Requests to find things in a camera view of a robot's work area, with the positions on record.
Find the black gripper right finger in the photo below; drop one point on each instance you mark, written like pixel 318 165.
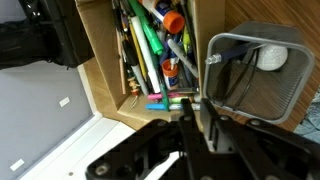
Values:
pixel 266 150

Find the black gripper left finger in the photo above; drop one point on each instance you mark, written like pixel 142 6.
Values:
pixel 166 143

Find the grey pen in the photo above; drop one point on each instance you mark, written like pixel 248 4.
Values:
pixel 181 55

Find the yellow pencil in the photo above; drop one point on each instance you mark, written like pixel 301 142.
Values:
pixel 137 53

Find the blue pen with clear tip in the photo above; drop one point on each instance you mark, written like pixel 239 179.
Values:
pixel 233 53

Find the wooden box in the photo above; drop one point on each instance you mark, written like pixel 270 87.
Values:
pixel 100 50

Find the blue highlighter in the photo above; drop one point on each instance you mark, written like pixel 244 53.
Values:
pixel 155 107

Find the pink highlighter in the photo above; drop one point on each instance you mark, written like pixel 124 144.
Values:
pixel 156 96

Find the blue crumpled blanket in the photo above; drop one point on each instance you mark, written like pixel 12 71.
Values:
pixel 311 123

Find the small orange-capped glue stick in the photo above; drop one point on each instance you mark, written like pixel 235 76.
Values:
pixel 170 75

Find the white golf ball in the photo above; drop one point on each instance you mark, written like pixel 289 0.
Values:
pixel 271 57

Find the white marker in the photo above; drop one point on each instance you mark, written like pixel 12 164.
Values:
pixel 143 50

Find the green marker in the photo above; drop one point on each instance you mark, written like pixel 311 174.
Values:
pixel 150 33

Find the large orange-capped glue stick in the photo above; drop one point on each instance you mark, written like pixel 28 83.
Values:
pixel 173 21

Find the black backpack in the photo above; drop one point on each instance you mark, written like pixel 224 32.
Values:
pixel 33 43

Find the black thin-frame glasses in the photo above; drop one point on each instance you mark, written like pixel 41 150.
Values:
pixel 246 78

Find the white wall outlet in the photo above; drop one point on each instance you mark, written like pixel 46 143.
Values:
pixel 64 101

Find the white light switch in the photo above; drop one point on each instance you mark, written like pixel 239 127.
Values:
pixel 17 165

